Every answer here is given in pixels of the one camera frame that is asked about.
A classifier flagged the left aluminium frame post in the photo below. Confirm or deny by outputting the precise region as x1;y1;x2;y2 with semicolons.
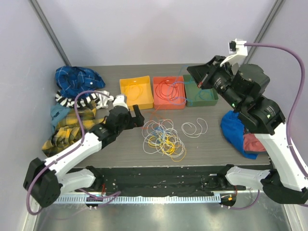
28;0;71;66

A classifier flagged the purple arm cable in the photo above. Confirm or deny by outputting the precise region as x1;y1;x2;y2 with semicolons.
244;42;308;176
26;90;106;215

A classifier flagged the blue cloth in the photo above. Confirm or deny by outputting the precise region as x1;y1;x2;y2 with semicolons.
220;111;258;160

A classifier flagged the salmon pink cloth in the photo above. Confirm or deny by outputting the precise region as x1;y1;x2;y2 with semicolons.
244;133;266;153

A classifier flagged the blue thin cable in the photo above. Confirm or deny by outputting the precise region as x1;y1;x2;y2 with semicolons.
154;64;193;145
186;81;215;106

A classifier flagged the yellow plastic bin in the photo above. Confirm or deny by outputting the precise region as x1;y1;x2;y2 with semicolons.
119;76;154;110

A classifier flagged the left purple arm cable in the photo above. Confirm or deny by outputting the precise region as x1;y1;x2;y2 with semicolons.
26;90;106;215

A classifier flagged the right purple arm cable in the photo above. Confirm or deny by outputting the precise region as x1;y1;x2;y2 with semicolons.
244;42;308;176

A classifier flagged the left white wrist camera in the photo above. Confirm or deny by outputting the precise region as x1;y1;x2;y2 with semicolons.
113;94;128;110

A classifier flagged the white slotted cable duct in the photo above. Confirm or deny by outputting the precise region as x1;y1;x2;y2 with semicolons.
54;193;221;205

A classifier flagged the blue plaid shirt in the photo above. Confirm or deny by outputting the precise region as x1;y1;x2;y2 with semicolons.
55;66;105;98

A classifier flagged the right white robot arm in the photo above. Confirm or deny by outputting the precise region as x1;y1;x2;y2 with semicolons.
187;56;308;205

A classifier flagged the black white striped cloth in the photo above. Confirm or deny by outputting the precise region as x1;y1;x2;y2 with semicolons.
55;90;114;109

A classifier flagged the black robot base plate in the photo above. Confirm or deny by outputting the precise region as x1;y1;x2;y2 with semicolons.
69;164;246;199

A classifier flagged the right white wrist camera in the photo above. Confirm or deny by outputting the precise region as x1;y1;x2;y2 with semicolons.
220;38;248;67

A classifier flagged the teal cloth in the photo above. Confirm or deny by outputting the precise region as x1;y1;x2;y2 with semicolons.
50;104;71;133

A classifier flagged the green plastic bin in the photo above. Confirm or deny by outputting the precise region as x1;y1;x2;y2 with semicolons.
183;74;218;107

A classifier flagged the aluminium frame post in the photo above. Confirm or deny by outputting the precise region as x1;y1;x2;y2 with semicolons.
250;0;286;61
28;0;71;66

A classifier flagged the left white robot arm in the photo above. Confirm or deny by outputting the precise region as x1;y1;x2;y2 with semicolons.
23;105;144;208

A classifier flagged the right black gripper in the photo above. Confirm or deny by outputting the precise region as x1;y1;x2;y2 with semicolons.
188;55;244;111

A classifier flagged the dark red cable in bin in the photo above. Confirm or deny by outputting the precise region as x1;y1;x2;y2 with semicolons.
155;79;179;101

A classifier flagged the yellow plaid shirt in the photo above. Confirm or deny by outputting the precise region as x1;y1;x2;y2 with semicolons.
42;107;105;157

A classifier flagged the red plastic bin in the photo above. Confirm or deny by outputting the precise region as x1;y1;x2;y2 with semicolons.
153;76;186;110

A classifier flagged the yellow cable in bin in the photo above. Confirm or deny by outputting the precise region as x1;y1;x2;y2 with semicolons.
121;81;144;100

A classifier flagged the right aluminium frame post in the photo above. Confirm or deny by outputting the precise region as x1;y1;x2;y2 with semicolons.
250;0;286;61

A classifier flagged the yellow thin cable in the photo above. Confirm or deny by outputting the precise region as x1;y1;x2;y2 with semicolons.
148;134;187;163

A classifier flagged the white thin cable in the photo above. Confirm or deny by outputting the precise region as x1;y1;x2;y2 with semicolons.
181;117;208;138

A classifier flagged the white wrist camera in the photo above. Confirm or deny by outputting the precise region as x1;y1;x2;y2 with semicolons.
220;38;248;67
113;94;128;110

